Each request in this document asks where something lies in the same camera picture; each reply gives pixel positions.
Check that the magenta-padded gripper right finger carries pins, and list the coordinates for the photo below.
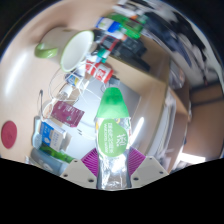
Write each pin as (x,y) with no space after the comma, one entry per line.
(148,168)

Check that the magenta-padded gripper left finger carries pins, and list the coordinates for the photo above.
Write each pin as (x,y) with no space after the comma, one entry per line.
(79,171)

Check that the clear green-capped drink bottle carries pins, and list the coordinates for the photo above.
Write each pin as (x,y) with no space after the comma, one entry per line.
(111,140)

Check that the dark green glass bottle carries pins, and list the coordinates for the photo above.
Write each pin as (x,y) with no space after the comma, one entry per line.
(58,154)

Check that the grey shaker bottle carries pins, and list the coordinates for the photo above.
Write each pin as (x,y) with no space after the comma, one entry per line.
(45,160)

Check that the white under-shelf light bar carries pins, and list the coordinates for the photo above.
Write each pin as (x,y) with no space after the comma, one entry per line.
(137,130)

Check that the blue and white carton box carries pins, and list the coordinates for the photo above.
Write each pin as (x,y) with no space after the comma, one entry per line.
(50,135)

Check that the maroon carton box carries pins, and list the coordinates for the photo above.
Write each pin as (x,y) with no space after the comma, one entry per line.
(66,114)

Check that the flat round red coaster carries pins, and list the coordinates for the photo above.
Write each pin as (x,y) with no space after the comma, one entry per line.
(8,134)

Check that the red and white canister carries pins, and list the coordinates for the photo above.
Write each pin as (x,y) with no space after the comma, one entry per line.
(100,71)

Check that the dark hanging clothes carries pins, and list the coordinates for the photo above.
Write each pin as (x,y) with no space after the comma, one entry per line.
(181,36)

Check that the green translucent container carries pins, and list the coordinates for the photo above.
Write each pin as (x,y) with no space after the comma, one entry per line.
(133,29)

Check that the white bottle with blue label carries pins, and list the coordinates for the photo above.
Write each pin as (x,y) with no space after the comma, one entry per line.
(107,25)

